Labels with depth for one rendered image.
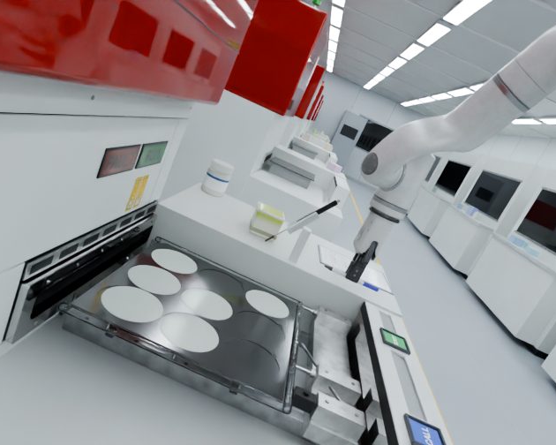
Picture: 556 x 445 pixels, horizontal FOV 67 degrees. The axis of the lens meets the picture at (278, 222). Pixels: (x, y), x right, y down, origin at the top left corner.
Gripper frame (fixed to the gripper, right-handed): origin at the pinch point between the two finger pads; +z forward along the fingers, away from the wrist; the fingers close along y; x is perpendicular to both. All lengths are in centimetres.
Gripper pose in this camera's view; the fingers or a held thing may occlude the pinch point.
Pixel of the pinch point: (354, 271)
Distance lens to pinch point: 101.6
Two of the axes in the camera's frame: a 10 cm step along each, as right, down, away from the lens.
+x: 9.1, 4.2, 0.0
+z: -4.0, 8.8, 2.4
